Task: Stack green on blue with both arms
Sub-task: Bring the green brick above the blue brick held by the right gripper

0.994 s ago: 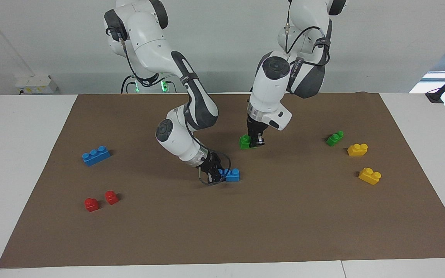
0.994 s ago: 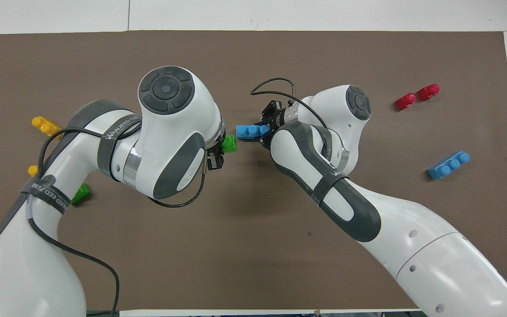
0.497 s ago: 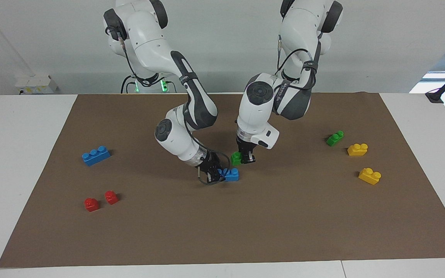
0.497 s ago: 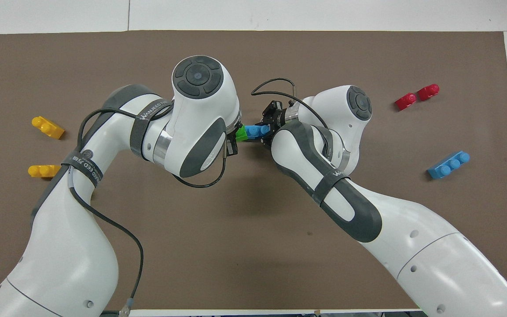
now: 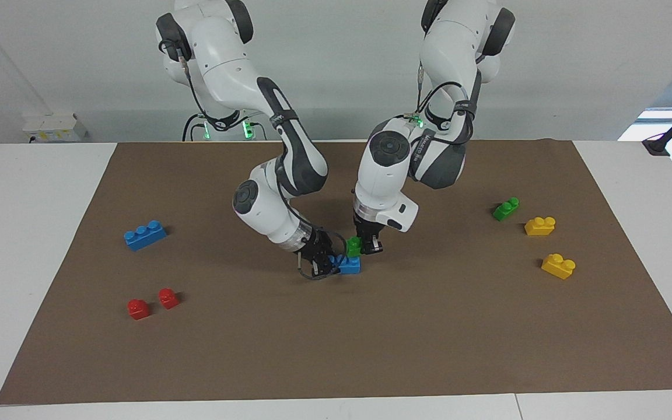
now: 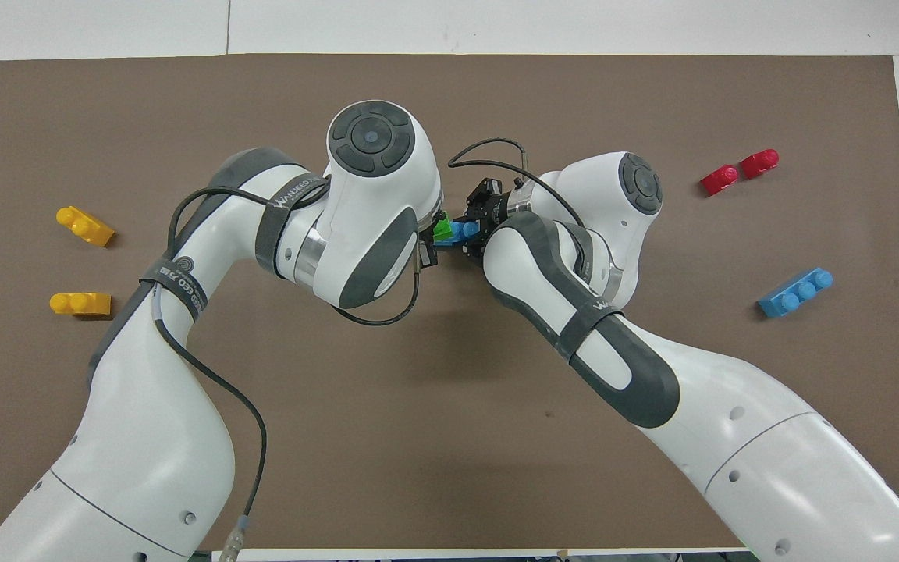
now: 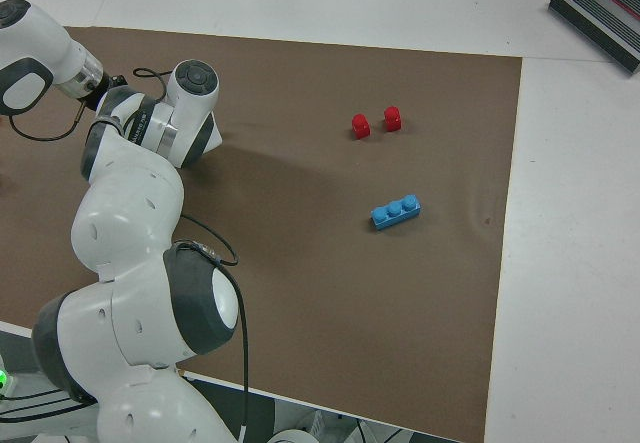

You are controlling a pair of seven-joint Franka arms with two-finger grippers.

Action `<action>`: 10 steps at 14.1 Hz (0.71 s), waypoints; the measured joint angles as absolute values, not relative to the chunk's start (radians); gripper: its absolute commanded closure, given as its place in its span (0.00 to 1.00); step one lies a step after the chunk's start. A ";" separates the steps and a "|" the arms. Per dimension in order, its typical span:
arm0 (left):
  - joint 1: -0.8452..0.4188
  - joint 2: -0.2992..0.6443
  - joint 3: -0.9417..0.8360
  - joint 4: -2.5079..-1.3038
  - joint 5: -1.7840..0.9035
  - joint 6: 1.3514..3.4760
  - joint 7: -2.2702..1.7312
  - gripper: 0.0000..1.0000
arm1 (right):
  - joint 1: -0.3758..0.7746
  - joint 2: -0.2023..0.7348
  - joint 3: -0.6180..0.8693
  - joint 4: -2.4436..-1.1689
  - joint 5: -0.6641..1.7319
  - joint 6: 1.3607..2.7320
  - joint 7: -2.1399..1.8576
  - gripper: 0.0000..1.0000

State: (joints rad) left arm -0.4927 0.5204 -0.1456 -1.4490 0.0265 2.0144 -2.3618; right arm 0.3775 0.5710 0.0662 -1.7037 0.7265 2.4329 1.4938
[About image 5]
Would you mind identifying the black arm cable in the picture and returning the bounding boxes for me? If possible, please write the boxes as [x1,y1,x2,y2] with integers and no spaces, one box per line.
[412,55,488,146]
[161,41,340,282]

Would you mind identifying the blue three-stud toy brick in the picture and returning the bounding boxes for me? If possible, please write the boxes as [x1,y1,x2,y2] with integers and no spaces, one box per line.
[124,220,167,252]
[329,254,362,275]

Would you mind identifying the black right base cable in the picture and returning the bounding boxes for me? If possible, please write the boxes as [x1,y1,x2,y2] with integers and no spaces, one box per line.
[182,113,205,142]

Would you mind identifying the yellow two-stud toy brick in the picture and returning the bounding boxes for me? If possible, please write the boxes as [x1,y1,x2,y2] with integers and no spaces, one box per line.
[541,254,577,281]
[524,216,557,236]

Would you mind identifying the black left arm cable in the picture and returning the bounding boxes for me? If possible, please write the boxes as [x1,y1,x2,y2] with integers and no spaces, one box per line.
[412,55,488,146]

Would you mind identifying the brown table mat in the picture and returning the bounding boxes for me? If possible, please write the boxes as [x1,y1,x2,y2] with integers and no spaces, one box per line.
[0,138,672,405]

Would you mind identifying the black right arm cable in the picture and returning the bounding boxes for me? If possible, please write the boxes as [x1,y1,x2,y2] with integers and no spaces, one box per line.
[161,41,340,282]

